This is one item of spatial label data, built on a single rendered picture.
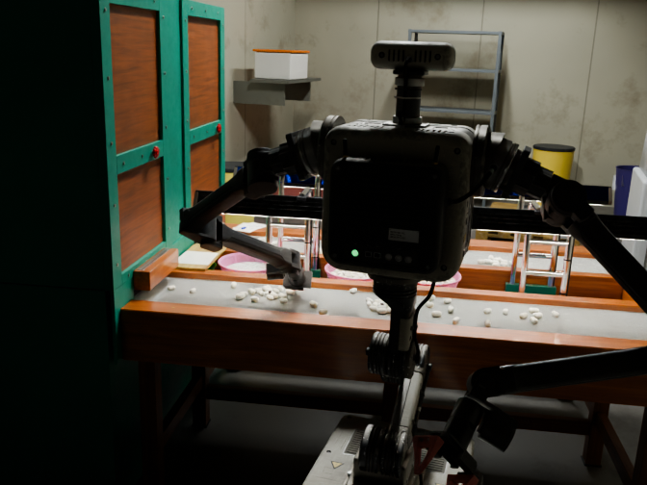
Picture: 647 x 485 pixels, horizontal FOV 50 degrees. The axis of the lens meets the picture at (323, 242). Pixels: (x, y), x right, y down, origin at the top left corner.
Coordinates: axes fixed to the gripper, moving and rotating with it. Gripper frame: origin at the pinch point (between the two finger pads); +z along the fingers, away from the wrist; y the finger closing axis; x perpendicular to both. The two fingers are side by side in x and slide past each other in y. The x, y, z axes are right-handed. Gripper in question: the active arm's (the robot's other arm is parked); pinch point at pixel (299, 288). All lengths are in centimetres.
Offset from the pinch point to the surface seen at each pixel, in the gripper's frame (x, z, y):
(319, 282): -4.5, 4.7, -6.2
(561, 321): 8, -6, -93
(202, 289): 3.9, -1.9, 36.2
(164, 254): -6, -9, 51
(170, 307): 19.2, -23.9, 39.1
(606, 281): -23, 31, -119
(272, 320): 22.4, -27.3, 3.3
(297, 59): -356, 304, 79
